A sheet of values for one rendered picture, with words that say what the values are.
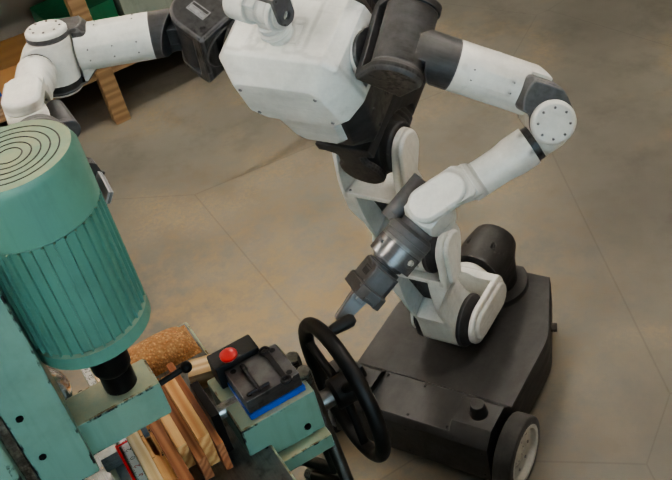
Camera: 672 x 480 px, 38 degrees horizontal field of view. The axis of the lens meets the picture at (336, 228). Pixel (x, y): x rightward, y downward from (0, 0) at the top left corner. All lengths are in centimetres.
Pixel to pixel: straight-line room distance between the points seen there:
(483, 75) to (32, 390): 87
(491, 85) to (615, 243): 162
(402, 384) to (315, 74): 114
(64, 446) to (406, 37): 83
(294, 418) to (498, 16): 318
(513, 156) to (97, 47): 79
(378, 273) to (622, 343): 131
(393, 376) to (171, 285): 108
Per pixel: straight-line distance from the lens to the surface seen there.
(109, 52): 193
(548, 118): 170
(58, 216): 128
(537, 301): 281
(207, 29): 186
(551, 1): 463
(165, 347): 181
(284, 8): 167
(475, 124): 385
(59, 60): 191
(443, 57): 167
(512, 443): 246
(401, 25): 167
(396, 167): 205
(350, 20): 174
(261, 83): 178
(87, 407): 157
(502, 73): 169
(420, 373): 267
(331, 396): 177
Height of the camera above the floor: 212
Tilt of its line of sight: 38 degrees down
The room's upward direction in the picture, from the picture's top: 15 degrees counter-clockwise
